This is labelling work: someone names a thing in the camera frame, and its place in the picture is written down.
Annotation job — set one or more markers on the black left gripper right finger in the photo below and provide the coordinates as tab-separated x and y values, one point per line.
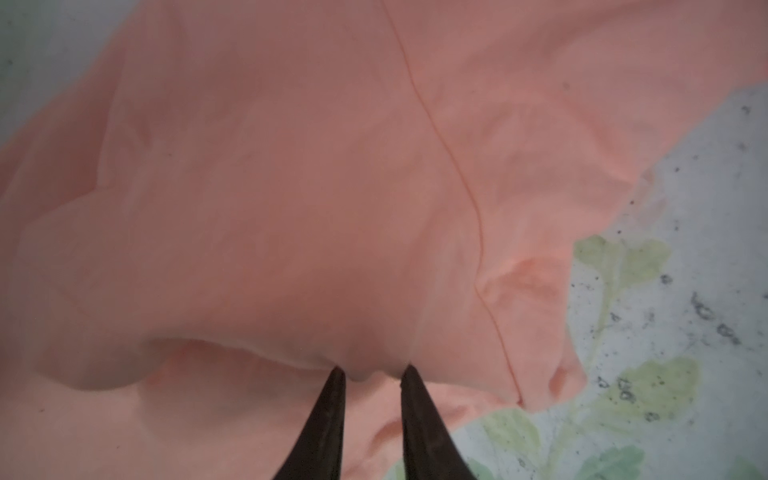
428	450

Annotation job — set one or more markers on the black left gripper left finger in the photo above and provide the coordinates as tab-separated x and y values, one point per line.
317	453

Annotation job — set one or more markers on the pink graphic t-shirt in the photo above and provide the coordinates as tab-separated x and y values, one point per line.
239	196

